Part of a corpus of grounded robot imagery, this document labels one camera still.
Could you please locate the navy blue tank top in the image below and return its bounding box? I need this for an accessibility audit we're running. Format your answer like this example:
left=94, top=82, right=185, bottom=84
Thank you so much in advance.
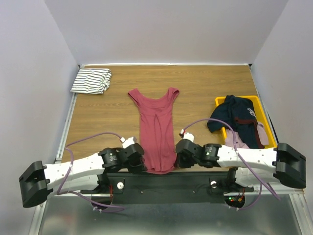
left=211, top=95, right=265, bottom=149

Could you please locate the maroon tank top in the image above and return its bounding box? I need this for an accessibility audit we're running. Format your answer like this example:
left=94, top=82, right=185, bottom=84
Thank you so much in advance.
left=128, top=87, right=179, bottom=174

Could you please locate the black white striped tank top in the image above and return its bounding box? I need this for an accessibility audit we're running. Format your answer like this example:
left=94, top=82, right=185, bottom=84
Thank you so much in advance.
left=70, top=68, right=112, bottom=94

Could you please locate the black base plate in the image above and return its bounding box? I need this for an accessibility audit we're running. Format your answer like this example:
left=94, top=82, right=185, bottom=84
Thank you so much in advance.
left=81, top=171, right=254, bottom=204

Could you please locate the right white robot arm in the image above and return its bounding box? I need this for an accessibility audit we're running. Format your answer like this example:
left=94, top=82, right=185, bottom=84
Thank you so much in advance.
left=176, top=139, right=306, bottom=191

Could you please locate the light pink tank top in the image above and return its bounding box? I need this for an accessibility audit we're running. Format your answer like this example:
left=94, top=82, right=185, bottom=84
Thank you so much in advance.
left=224, top=122, right=269, bottom=149

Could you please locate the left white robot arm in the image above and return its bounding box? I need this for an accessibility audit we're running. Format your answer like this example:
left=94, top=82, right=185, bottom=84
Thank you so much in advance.
left=19, top=143, right=144, bottom=208

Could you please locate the aluminium frame rail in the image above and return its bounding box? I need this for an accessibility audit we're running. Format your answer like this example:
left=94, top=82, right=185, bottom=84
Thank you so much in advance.
left=28, top=64, right=85, bottom=235

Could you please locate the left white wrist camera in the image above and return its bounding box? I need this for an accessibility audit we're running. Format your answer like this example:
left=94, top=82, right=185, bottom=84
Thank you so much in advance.
left=120, top=137, right=137, bottom=149

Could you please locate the yellow plastic tray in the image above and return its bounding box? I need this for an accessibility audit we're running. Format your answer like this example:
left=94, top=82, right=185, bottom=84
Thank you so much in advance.
left=215, top=95, right=277, bottom=148

